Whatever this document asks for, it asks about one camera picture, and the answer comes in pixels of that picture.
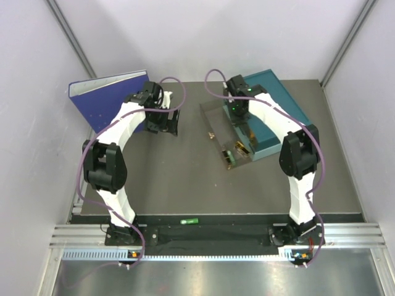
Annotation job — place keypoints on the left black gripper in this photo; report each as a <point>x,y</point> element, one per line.
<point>169,126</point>

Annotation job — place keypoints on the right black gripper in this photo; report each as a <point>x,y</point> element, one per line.
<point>234,119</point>

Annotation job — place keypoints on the gold black lipstick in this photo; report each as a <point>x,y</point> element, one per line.
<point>239,146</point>
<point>243,151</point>

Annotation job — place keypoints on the green lip balm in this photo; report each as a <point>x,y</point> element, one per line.
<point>189,221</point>
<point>228,157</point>

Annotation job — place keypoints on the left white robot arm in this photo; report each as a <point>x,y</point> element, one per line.
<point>104,167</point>

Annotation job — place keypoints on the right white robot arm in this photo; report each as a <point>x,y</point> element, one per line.
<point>298,158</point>

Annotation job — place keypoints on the teal drawer cabinet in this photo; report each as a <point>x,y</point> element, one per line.
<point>273,114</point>

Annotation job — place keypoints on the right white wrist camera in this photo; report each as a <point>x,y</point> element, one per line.
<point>229,89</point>

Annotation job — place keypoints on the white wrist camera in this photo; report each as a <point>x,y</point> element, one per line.
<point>229,89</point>
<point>166,101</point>

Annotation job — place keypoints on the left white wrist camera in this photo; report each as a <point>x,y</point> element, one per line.
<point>166,101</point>

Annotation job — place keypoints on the blue ring binder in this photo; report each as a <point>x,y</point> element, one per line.
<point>100,99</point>

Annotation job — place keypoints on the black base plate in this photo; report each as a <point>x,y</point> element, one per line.
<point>186,236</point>

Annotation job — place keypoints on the slotted cable duct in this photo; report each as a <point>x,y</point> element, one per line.
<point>127,255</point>

